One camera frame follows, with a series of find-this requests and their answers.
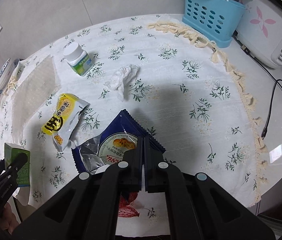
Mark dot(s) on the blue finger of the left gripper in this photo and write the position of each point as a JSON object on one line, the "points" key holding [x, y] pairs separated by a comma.
{"points": [[17, 169]]}

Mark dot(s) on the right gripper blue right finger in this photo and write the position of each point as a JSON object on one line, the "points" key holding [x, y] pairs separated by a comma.
{"points": [[153, 175]]}

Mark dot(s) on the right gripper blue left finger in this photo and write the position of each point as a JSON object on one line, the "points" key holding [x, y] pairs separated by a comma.
{"points": [[134, 157]]}

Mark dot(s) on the green white medicine box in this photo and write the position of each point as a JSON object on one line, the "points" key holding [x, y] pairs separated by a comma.
{"points": [[10, 151]]}

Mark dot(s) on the blue cookie wrapper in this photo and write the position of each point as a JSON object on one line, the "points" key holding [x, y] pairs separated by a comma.
{"points": [[109, 147]]}

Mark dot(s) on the red mesh net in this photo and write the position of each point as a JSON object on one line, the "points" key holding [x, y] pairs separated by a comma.
{"points": [[125, 206]]}

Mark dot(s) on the yellow grey snack wrapper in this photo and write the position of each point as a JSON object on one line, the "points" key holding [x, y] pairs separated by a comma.
{"points": [[64, 120]]}

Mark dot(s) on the white tissue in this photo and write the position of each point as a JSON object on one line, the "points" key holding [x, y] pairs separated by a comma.
{"points": [[121, 78]]}

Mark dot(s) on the clear bubble wrap sheet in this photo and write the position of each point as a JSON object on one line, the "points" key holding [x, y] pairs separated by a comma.
{"points": [[32, 94]]}

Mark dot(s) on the white green pill bottle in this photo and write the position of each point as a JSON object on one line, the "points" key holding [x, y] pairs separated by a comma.
{"points": [[78, 59]]}

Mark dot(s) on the person's left hand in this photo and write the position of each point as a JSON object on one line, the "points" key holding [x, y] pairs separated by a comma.
{"points": [[8, 219]]}

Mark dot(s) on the white floral tablecloth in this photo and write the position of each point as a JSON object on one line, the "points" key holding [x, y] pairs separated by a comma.
{"points": [[186, 94]]}

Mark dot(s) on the blue white porcelain bowl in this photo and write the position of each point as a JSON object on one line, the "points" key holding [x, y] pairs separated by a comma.
{"points": [[6, 72]]}

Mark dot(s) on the blue utensil holder basket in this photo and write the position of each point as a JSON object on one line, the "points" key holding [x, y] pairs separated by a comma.
{"points": [[215, 19]]}

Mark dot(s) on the white rice cooker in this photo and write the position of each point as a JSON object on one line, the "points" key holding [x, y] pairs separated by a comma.
{"points": [[260, 30]]}

